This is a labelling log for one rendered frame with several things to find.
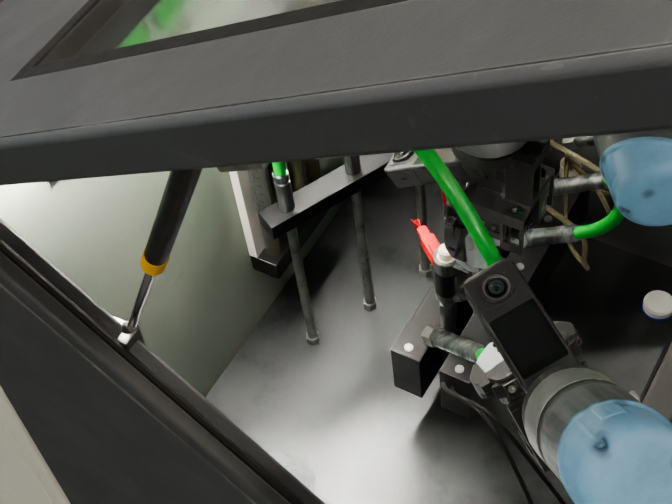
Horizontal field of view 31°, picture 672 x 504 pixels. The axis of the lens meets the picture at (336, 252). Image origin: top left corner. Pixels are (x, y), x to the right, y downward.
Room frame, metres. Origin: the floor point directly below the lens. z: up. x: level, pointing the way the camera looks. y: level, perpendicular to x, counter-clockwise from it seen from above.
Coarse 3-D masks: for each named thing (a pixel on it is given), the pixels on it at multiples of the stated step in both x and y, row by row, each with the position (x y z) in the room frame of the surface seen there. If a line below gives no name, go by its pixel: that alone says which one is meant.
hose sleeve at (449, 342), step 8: (432, 336) 0.66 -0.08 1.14; (440, 336) 0.65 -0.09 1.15; (448, 336) 0.65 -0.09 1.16; (456, 336) 0.64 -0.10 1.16; (440, 344) 0.65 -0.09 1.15; (448, 344) 0.64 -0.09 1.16; (456, 344) 0.63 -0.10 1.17; (464, 344) 0.62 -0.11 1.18; (472, 344) 0.62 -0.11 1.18; (480, 344) 0.62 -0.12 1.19; (456, 352) 0.63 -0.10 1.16; (464, 352) 0.62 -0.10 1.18; (472, 352) 0.61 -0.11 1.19; (472, 360) 0.61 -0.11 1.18
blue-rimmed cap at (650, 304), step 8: (648, 296) 0.87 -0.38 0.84; (656, 296) 0.87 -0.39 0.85; (664, 296) 0.86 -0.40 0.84; (648, 304) 0.86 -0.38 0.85; (656, 304) 0.85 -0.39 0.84; (664, 304) 0.85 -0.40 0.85; (648, 312) 0.85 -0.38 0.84; (656, 312) 0.84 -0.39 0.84; (664, 312) 0.84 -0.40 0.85; (656, 320) 0.84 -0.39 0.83; (664, 320) 0.84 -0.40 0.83
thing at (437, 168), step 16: (432, 160) 0.66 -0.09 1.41; (288, 176) 0.89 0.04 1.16; (448, 176) 0.64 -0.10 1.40; (448, 192) 0.63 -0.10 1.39; (464, 208) 0.62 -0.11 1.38; (464, 224) 0.62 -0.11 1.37; (480, 224) 0.61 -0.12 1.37; (480, 240) 0.60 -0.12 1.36; (496, 256) 0.59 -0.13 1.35; (480, 352) 0.60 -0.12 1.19
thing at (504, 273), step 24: (504, 264) 0.57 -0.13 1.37; (480, 288) 0.55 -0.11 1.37; (504, 288) 0.55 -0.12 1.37; (528, 288) 0.54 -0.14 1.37; (480, 312) 0.53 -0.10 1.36; (504, 312) 0.53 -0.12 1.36; (528, 312) 0.52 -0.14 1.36; (504, 336) 0.51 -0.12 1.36; (528, 336) 0.51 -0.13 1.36; (552, 336) 0.50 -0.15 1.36; (504, 360) 0.50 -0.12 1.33; (528, 360) 0.49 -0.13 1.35; (552, 360) 0.48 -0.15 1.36; (576, 360) 0.48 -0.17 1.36; (528, 384) 0.47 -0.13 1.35
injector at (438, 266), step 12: (444, 264) 0.76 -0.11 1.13; (444, 276) 0.76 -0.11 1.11; (456, 276) 0.76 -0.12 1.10; (444, 288) 0.76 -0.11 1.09; (456, 288) 0.76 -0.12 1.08; (444, 300) 0.76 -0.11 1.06; (456, 300) 0.75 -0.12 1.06; (444, 312) 0.76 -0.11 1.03; (456, 312) 0.76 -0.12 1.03; (444, 324) 0.76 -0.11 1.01; (456, 324) 0.77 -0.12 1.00; (444, 360) 0.76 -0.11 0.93
